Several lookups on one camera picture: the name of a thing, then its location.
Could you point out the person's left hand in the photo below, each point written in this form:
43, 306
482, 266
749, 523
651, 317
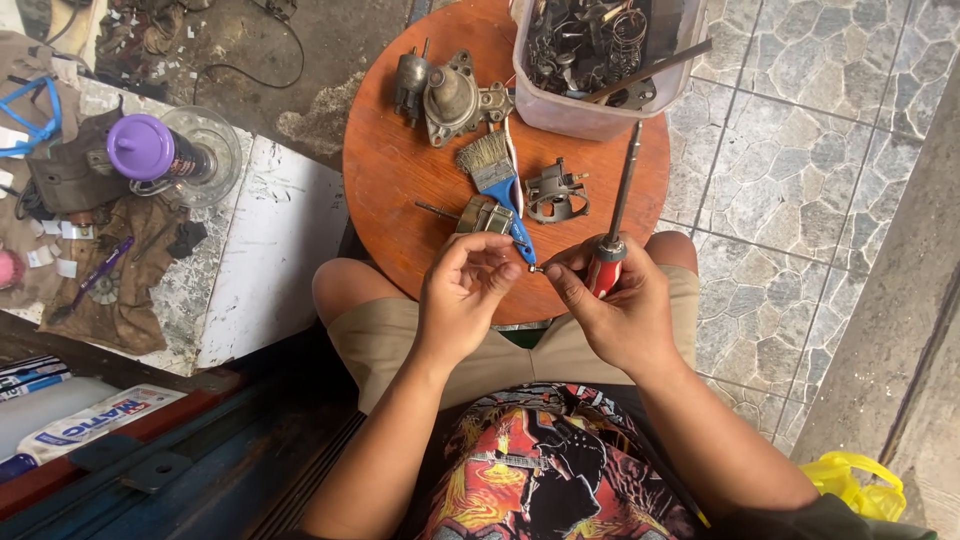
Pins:
457, 289

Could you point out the person's right hand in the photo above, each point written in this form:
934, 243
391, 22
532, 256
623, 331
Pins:
626, 315

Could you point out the beige shorts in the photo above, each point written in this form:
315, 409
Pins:
487, 352

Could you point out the round wooden stool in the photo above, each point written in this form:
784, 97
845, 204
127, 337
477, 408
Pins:
420, 172

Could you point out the grey brush holder part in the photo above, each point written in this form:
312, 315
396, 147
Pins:
555, 195

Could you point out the white toothbrush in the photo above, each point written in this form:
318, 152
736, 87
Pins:
514, 161

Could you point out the printed graphic shirt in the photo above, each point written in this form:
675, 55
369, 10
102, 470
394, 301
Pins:
547, 465

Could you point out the metal starter motor housing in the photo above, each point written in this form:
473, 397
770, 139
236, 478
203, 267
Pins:
457, 97

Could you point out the translucent plastic parts tub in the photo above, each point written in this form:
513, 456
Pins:
592, 112

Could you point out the grey starter solenoid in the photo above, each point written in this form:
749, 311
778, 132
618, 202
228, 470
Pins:
411, 79

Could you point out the rusty metal rod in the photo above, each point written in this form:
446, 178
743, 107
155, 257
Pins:
649, 70

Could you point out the black rubber piece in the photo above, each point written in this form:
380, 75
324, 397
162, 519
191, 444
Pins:
186, 238

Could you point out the yellow plastic bag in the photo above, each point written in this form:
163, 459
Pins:
855, 484

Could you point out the clear glass dish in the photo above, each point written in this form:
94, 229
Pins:
202, 154

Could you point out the purple capped spray can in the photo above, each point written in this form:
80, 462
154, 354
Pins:
154, 150

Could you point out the brown dirty rag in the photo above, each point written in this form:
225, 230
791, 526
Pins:
120, 277

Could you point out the purple pen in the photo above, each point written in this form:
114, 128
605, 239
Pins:
97, 274

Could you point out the white printed plastic bag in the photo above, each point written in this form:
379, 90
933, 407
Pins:
90, 424

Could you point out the pink round object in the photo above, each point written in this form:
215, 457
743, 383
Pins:
9, 268

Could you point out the blue plastic frame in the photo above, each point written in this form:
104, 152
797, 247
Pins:
34, 116

